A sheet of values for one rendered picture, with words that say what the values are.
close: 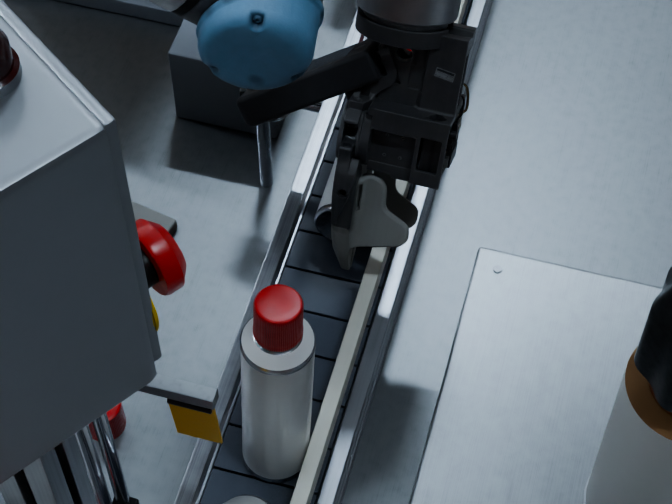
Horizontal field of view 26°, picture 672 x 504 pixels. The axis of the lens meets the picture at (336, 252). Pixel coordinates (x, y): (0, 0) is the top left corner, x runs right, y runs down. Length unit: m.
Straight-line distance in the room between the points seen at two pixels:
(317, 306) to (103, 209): 0.63
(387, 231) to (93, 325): 0.52
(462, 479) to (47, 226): 0.62
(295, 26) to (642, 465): 0.37
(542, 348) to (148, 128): 0.44
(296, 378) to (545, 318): 0.28
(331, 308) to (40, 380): 0.58
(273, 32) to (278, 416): 0.28
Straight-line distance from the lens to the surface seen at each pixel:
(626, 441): 0.99
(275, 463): 1.09
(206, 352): 1.23
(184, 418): 0.91
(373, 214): 1.11
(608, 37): 1.47
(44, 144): 0.54
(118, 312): 0.63
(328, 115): 1.21
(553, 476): 1.13
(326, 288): 1.20
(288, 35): 0.90
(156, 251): 0.67
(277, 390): 1.00
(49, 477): 1.02
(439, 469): 1.13
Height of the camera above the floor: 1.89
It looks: 56 degrees down
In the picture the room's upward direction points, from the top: straight up
